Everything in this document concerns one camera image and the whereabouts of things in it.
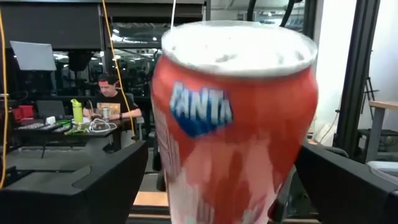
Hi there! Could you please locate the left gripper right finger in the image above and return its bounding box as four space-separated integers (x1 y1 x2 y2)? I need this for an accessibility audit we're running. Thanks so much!
294 142 398 224

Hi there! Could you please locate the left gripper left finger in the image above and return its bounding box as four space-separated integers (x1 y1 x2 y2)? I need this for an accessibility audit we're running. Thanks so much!
0 140 149 224

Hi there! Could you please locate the red Fanta strawberry can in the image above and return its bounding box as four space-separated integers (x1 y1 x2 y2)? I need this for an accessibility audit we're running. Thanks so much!
150 20 320 224

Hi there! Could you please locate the black desk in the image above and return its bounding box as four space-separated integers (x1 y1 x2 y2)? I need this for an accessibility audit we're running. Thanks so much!
12 118 134 159

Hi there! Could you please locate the gray keyboard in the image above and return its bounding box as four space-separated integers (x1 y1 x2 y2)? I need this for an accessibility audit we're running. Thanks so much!
15 123 73 133

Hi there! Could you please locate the yellow green bottle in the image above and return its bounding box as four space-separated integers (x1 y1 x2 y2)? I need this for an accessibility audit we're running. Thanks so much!
70 98 84 124

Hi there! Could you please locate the black laptop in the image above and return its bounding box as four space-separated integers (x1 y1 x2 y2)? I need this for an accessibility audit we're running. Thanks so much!
36 100 66 119

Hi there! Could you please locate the wooden side table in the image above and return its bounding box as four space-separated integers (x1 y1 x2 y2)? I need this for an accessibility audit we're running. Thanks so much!
365 100 398 162

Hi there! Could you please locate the red box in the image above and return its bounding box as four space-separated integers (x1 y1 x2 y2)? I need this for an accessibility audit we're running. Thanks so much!
12 105 34 121

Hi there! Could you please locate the person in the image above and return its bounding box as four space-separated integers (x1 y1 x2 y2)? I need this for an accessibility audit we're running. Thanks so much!
82 73 143 122

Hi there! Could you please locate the light gray tilted panel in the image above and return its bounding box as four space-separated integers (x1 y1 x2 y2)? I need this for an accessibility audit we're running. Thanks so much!
9 40 57 72

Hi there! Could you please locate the white coiled cable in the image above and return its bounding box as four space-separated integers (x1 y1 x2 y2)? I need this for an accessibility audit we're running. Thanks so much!
88 118 118 134

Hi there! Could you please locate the yellow hanging cable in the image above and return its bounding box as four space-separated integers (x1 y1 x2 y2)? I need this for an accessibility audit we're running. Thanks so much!
0 9 9 189
101 0 136 138

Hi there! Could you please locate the black vertical rig post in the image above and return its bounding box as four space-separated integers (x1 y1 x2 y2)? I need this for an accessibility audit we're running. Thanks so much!
334 0 381 156

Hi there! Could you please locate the black hanging hose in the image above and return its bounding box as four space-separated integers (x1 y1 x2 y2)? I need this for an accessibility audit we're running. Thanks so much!
279 0 296 28
246 0 258 22

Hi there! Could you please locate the white hanging cable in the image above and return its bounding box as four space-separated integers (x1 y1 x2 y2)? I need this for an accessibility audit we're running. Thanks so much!
170 0 177 30

